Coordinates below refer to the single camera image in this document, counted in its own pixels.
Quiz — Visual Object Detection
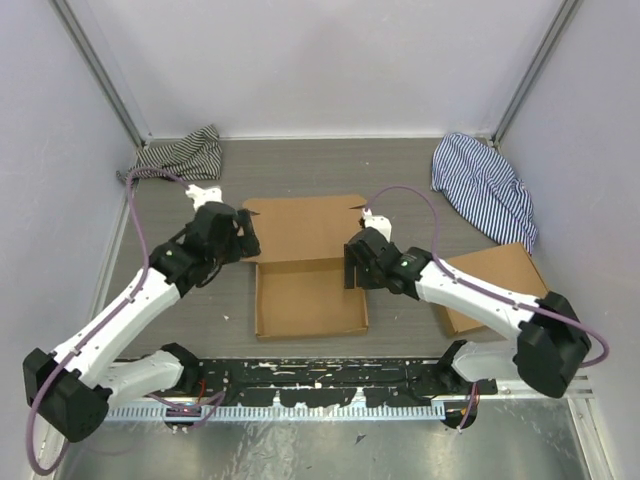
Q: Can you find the aluminium front rail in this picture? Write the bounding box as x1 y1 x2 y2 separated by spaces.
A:
109 358 595 401

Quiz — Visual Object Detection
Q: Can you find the folded brown cardboard box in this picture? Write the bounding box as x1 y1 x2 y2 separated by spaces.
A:
434 243 549 337

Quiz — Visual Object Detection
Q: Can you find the white slotted cable duct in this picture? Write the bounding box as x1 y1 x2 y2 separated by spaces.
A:
106 401 446 422

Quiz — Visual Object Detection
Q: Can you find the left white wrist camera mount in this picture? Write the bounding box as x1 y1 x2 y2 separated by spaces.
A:
185 184 222 211

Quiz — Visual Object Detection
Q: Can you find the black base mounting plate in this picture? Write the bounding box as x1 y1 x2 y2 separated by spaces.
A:
156 357 472 408

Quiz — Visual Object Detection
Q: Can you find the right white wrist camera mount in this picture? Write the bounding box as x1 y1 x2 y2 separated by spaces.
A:
360 208 392 242

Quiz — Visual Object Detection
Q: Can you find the purple cable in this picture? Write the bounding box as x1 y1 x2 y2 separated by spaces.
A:
25 168 231 475
362 185 611 431

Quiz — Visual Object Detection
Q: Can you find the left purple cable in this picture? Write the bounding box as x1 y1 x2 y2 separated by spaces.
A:
25 168 231 475

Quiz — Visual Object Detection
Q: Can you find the right aluminium corner post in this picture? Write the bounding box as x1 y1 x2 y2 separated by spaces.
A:
489 0 583 150

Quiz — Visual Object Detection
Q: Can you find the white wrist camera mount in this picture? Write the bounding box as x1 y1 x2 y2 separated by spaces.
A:
185 184 222 211
360 208 392 242

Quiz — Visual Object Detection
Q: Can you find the brown cardboard box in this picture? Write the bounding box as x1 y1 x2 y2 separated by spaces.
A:
243 194 369 341
434 243 549 337

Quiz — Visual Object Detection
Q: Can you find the blue white striped cloth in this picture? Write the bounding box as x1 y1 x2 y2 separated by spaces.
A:
431 133 538 253

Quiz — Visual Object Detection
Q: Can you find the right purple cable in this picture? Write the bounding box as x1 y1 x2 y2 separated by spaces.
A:
362 185 611 431

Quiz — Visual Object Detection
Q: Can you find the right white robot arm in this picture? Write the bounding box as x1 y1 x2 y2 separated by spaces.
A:
344 227 591 398

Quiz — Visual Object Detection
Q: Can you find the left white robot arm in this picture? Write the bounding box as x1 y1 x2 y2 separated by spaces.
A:
23 201 261 443

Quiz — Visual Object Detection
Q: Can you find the left aluminium corner post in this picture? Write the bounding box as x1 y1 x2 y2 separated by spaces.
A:
49 1 153 148

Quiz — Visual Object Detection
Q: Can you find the aluminium corner post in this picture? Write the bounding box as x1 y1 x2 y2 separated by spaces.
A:
49 1 153 148
489 0 583 150

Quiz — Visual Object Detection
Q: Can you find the black white striped cloth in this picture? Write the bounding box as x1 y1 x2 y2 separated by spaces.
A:
116 124 223 183

